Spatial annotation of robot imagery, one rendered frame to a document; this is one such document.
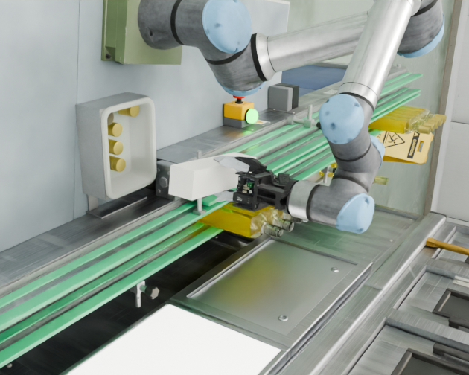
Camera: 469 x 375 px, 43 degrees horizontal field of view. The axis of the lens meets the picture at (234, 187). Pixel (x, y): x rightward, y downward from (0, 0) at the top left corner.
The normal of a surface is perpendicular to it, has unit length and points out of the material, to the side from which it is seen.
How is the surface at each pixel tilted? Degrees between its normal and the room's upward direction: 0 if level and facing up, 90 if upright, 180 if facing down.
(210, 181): 0
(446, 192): 90
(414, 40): 65
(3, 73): 0
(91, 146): 90
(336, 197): 90
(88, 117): 90
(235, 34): 8
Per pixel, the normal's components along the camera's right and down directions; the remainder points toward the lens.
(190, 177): -0.55, 0.16
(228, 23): 0.76, 0.17
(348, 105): -0.37, -0.51
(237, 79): -0.04, 0.85
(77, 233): 0.02, -0.93
